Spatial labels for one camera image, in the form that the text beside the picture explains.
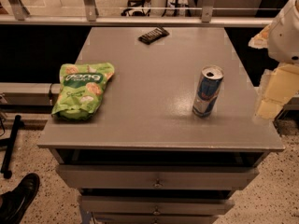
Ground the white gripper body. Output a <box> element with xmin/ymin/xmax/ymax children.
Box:
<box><xmin>268</xmin><ymin>0</ymin><xmax>299</xmax><ymax>64</ymax></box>

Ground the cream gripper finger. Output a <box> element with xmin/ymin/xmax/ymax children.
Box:
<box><xmin>255</xmin><ymin>63</ymin><xmax>299</xmax><ymax>119</ymax></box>
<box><xmin>249</xmin><ymin>25</ymin><xmax>270</xmax><ymax>49</ymax></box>

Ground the red bull can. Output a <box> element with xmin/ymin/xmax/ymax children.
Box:
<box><xmin>192</xmin><ymin>65</ymin><xmax>224</xmax><ymax>118</ymax></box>

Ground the black rxbar chocolate bar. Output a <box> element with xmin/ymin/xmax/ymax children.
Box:
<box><xmin>138</xmin><ymin>27</ymin><xmax>169</xmax><ymax>45</ymax></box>

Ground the black office chair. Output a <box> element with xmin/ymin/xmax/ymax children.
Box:
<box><xmin>121</xmin><ymin>0</ymin><xmax>150</xmax><ymax>17</ymax></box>

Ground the grey drawer cabinet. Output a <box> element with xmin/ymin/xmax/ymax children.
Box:
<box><xmin>36</xmin><ymin>26</ymin><xmax>286</xmax><ymax>224</ymax></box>

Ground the green snack bag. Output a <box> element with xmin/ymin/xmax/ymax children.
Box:
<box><xmin>51</xmin><ymin>63</ymin><xmax>115</xmax><ymax>120</ymax></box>

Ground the middle grey drawer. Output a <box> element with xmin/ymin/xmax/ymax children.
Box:
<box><xmin>78</xmin><ymin>196</ymin><xmax>235</xmax><ymax>216</ymax></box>

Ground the grey drawer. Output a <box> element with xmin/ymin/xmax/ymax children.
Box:
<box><xmin>78</xmin><ymin>196</ymin><xmax>235</xmax><ymax>216</ymax></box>
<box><xmin>57</xmin><ymin>165</ymin><xmax>259</xmax><ymax>190</ymax></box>
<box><xmin>94</xmin><ymin>213</ymin><xmax>218</xmax><ymax>224</ymax></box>

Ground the metal glass railing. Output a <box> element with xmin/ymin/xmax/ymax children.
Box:
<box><xmin>0</xmin><ymin>0</ymin><xmax>279</xmax><ymax>27</ymax></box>

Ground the top grey drawer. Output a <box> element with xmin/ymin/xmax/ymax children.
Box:
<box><xmin>57</xmin><ymin>165</ymin><xmax>259</xmax><ymax>190</ymax></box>

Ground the bottom grey drawer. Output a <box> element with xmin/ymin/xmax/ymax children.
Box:
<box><xmin>94</xmin><ymin>213</ymin><xmax>218</xmax><ymax>224</ymax></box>

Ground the black metal stand leg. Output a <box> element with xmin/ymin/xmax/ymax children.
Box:
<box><xmin>0</xmin><ymin>115</ymin><xmax>23</xmax><ymax>179</ymax></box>

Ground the black leather shoe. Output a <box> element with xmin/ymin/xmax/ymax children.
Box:
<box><xmin>0</xmin><ymin>173</ymin><xmax>40</xmax><ymax>224</ymax></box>

